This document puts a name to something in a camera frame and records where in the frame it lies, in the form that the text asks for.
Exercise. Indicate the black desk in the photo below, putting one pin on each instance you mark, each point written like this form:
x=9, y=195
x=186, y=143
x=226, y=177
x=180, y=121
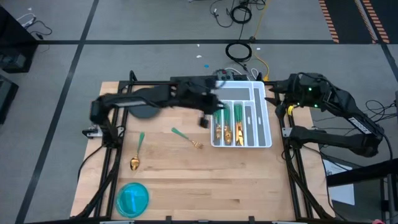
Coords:
x=360, y=174

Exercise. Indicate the blue plastic bowl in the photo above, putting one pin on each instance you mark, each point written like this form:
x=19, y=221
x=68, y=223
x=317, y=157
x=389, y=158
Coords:
x=132, y=200

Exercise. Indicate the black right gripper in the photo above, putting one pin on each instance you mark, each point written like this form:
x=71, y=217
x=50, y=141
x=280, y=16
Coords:
x=292, y=90

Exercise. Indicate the black aluminium table frame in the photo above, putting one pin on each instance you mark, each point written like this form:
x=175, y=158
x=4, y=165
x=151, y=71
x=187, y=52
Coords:
x=149, y=83

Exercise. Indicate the white paper sheet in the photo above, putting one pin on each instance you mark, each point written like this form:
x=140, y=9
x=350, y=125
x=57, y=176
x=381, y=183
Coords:
x=342, y=193

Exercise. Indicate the black cabinet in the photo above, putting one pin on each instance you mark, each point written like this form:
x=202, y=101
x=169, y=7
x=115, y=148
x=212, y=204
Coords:
x=12, y=46

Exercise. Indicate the grey power strip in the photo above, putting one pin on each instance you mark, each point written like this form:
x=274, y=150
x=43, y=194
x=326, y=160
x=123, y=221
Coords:
x=225, y=75

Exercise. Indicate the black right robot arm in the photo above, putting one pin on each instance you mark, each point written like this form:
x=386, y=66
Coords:
x=342, y=140

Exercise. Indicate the white cutlery tray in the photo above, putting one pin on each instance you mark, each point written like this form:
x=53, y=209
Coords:
x=264, y=137

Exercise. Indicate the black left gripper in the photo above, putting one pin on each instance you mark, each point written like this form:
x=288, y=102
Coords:
x=196, y=96

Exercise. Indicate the dark grey plate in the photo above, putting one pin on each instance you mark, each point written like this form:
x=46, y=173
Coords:
x=144, y=113

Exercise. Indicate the white arm base bracket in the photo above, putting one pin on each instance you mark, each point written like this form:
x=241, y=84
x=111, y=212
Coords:
x=286, y=132
x=93, y=132

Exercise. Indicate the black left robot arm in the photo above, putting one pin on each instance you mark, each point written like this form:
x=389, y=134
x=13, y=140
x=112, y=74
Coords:
x=155, y=96

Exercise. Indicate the red object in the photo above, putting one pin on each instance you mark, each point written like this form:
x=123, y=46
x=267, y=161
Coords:
x=377, y=221

